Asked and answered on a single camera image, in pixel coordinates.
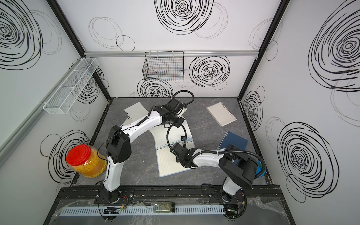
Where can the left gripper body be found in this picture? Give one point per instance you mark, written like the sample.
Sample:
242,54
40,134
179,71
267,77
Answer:
176,121

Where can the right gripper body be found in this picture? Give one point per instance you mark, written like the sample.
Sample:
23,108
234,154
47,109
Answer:
180,161

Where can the torn white lined page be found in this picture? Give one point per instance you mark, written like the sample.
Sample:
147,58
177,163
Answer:
136,111

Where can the torn lined paper page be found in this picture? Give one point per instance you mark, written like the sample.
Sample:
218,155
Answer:
127,122

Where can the dark blue notebook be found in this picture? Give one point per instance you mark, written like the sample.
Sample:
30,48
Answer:
233,139

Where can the white lined spiral notebook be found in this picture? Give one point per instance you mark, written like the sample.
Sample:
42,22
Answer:
221,114

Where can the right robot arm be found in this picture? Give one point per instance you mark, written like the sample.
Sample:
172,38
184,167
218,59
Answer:
241,167

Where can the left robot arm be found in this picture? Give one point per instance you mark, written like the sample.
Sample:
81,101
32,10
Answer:
118,144

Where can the green circuit box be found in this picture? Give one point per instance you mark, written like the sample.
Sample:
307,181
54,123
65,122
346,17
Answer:
164,207

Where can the red lid yellow jar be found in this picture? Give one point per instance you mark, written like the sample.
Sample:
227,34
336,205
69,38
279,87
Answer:
86,160

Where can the black wire basket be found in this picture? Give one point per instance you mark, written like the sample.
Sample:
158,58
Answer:
168,69

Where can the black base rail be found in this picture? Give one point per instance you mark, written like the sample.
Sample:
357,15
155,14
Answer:
132,194

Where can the aluminium wall rail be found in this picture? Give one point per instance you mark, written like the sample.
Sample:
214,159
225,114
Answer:
186,53

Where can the white wire shelf basket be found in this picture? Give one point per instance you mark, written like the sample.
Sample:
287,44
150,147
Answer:
77,85

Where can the white slotted cable duct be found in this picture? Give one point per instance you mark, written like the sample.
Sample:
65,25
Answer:
74,211

